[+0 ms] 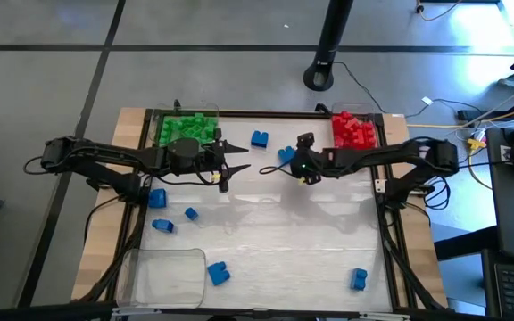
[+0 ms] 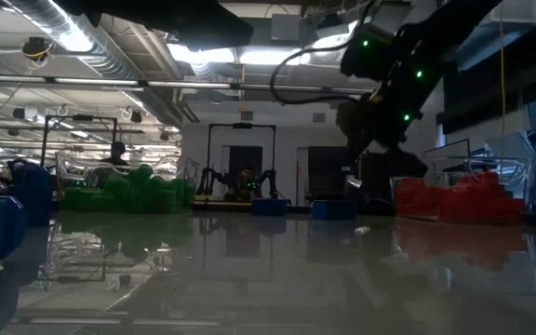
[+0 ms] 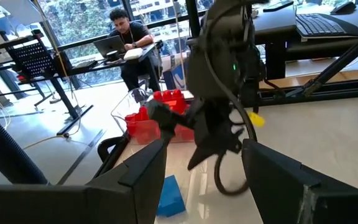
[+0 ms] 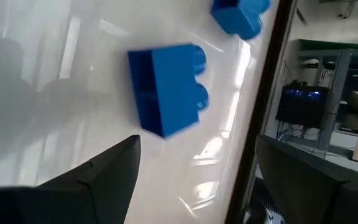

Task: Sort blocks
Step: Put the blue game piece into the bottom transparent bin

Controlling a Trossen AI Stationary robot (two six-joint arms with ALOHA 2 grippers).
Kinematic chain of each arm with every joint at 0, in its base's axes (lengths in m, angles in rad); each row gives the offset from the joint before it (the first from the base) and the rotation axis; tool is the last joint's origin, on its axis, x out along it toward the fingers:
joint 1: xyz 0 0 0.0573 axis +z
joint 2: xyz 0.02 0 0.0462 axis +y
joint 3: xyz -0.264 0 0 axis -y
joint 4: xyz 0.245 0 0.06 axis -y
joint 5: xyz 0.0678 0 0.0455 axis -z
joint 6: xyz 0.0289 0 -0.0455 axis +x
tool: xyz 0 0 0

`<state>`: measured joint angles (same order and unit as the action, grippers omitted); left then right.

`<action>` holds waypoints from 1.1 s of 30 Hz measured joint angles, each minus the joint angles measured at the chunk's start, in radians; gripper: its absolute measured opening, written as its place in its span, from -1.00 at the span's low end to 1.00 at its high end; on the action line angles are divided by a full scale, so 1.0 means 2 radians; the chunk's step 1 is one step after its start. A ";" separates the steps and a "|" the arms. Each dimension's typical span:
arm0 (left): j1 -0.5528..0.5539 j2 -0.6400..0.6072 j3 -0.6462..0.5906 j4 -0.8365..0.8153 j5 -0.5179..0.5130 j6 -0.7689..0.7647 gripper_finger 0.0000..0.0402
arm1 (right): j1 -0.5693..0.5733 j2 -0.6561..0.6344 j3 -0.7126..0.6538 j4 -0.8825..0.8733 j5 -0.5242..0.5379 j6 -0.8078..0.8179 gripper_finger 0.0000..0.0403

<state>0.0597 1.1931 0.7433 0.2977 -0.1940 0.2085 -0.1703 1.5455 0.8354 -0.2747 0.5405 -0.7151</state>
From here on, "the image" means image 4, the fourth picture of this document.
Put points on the black computer tower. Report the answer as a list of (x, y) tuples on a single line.
[(301, 105)]

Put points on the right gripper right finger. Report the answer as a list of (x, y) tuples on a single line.
[(315, 196)]

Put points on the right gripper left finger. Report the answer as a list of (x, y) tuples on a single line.
[(82, 196)]

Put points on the white glossy table sheet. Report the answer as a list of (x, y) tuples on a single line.
[(73, 77)]

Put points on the black table frame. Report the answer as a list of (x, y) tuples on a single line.
[(259, 109)]

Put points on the grey metal desk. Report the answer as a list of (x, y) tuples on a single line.
[(334, 93)]

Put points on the blue toy block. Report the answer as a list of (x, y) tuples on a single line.
[(169, 90), (239, 17)]

